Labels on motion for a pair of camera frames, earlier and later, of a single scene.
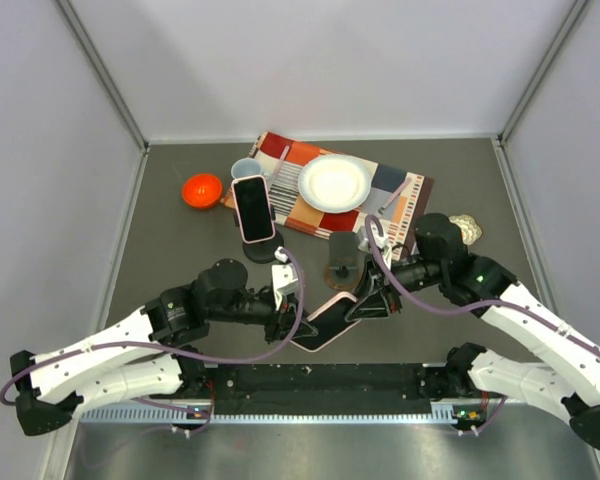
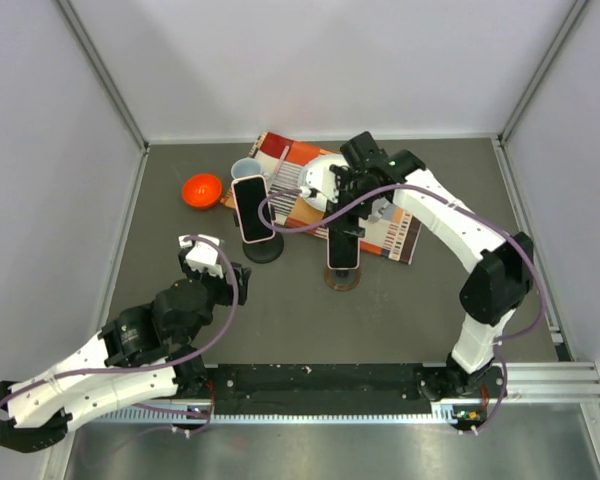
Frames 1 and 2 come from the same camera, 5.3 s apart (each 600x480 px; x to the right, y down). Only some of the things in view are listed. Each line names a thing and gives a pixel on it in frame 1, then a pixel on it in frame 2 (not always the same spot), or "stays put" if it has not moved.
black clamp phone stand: (261, 252) stays put
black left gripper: (286, 320) → (223, 281)
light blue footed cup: (246, 167) stays put
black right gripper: (374, 306) → (343, 178)
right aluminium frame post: (577, 9) stays put
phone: (252, 198) stays put
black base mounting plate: (324, 388) stays put
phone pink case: (329, 320) → (343, 250)
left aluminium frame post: (111, 87) stays put
